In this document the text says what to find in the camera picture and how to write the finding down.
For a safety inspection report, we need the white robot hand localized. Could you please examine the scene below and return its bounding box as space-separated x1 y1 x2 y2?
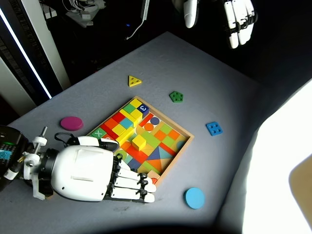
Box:
182 0 258 50
50 136 157 204

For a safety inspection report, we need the dark blue letter cube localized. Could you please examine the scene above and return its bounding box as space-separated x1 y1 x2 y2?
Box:
127 157 143 171

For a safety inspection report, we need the yellow cube block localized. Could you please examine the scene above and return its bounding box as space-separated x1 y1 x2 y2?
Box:
132 135 147 152

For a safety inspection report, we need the natural wood arch block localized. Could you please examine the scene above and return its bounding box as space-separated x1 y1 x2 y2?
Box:
147 170 162 187

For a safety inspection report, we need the blue square four-hole piece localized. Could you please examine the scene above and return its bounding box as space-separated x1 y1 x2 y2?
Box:
206 121 223 137

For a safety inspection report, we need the magenta round disc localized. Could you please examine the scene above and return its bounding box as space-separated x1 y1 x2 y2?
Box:
60 116 84 132

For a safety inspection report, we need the grey table cloth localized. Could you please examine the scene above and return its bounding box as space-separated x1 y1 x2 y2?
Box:
0 31 266 229

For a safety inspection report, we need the white power strip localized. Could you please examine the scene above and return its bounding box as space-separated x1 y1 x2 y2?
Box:
141 0 151 21

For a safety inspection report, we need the yellow triangle three-hole piece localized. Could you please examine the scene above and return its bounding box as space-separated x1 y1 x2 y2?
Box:
128 75 143 88

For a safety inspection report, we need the wooden puzzle tray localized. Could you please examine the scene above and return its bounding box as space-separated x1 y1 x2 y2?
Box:
87 95 195 188

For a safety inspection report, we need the green pentagon five-hole piece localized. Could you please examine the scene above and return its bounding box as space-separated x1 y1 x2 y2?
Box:
169 91 185 104

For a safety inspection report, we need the blue round disc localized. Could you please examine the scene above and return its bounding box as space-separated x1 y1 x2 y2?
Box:
183 187 206 210

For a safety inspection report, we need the white backdrop cloth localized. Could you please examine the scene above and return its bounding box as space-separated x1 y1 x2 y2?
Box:
215 79 312 234

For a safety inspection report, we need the white light strip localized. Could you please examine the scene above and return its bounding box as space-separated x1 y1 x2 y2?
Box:
0 7 53 100

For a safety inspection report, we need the beige board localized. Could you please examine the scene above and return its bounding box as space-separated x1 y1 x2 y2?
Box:
289 155 312 221

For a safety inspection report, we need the white cable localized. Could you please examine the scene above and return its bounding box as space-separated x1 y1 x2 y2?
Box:
125 14 147 41

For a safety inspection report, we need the white frame post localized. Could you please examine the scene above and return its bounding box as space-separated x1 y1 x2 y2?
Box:
20 0 72 90

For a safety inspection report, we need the grey device with cables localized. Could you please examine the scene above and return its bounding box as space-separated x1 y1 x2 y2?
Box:
63 0 107 29

